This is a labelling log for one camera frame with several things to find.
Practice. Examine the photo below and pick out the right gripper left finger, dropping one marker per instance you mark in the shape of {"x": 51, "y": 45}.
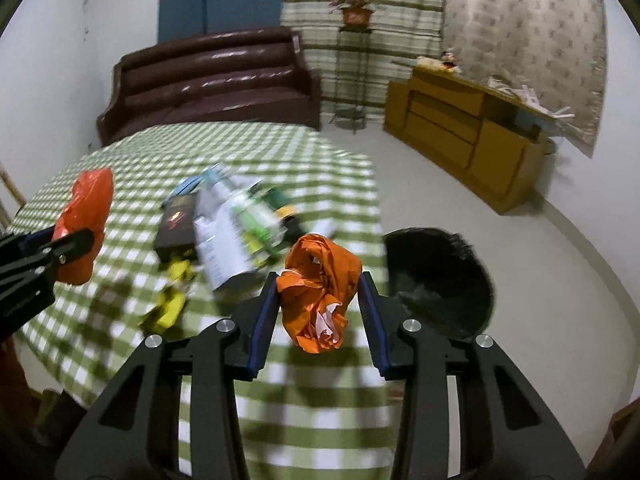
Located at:
{"x": 131, "y": 431}

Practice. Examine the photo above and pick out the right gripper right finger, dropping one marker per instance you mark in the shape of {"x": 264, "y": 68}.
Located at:
{"x": 506, "y": 429}

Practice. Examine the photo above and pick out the orange plastic bag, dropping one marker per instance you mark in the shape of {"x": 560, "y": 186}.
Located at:
{"x": 318, "y": 283}
{"x": 89, "y": 206}

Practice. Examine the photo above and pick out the yellow snack wrapper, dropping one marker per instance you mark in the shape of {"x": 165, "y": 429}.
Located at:
{"x": 171, "y": 300}

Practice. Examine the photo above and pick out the dark brown box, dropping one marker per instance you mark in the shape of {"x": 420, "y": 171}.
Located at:
{"x": 175, "y": 237}

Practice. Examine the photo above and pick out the white paper bag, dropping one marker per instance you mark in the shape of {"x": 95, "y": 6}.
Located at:
{"x": 237, "y": 234}

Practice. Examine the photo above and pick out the green roll with yellow band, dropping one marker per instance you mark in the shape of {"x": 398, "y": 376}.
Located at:
{"x": 286, "y": 212}

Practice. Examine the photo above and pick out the black trash bin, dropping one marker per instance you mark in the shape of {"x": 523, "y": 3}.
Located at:
{"x": 439, "y": 280}

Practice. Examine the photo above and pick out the green checkered tablecloth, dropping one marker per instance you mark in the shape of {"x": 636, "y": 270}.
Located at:
{"x": 305, "y": 416}

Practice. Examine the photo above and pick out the wooden sideboard cabinet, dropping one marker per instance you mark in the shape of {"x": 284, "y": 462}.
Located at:
{"x": 491, "y": 143}

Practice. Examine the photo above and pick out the dark brown leather sofa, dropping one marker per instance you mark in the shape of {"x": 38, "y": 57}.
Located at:
{"x": 249, "y": 75}

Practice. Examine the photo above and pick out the papers on cabinet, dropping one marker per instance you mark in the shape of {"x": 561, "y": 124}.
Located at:
{"x": 528, "y": 97}

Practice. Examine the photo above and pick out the small toy figure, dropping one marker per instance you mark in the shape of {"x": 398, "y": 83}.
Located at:
{"x": 450, "y": 62}

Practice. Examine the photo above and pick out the black metal plant stand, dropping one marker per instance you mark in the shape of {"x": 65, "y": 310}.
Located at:
{"x": 350, "y": 90}

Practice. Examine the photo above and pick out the striped green curtain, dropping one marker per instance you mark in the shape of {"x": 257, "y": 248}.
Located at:
{"x": 402, "y": 30}

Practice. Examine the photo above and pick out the potted plant terracotta pot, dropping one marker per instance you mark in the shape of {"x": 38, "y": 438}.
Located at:
{"x": 355, "y": 13}

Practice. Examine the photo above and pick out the beige patterned wall cloth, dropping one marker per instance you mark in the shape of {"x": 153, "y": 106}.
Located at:
{"x": 556, "y": 48}

